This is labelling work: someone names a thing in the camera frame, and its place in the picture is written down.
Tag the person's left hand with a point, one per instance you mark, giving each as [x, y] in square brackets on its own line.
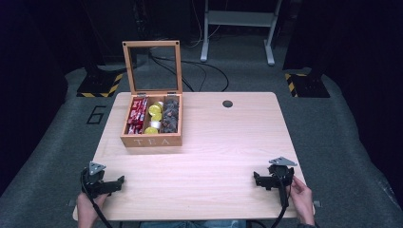
[87, 209]

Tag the black yellow striped stand base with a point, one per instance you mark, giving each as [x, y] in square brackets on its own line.
[99, 84]
[305, 84]

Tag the wooden tea box with lid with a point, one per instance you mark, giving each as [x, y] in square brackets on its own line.
[152, 126]

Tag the white creamer cup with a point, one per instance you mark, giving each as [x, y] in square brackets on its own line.
[155, 124]
[160, 104]

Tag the person's right hand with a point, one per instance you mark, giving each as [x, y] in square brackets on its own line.
[301, 198]

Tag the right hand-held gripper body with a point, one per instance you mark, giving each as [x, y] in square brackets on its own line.
[281, 172]

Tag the white metal stand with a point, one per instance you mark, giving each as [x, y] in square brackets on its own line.
[237, 19]

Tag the pile of red packets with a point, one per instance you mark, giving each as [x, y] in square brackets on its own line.
[137, 114]

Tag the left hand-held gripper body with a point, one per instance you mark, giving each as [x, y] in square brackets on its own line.
[95, 185]

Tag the yellow lid creamer cup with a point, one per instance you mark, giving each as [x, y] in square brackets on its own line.
[154, 110]
[156, 117]
[151, 130]

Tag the dark tea packets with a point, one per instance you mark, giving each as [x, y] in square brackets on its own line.
[170, 115]

